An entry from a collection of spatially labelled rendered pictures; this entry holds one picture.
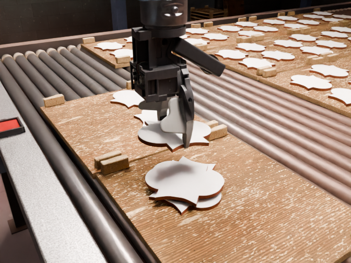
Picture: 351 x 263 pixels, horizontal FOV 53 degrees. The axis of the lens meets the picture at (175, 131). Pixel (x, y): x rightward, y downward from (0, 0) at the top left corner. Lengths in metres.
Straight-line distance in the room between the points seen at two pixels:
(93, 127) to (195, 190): 0.39
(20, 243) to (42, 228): 1.38
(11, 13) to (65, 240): 5.47
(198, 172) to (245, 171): 0.11
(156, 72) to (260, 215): 0.30
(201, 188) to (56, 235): 0.27
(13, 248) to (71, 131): 1.20
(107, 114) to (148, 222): 0.46
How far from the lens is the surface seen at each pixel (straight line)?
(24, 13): 6.03
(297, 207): 0.68
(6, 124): 1.05
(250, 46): 1.69
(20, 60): 1.69
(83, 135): 0.90
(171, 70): 0.58
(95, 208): 0.68
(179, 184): 0.66
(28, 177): 0.82
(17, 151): 0.93
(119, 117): 0.98
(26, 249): 2.01
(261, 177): 0.74
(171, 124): 0.59
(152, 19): 0.56
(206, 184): 0.66
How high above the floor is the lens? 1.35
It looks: 28 degrees down
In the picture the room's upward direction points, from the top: straight up
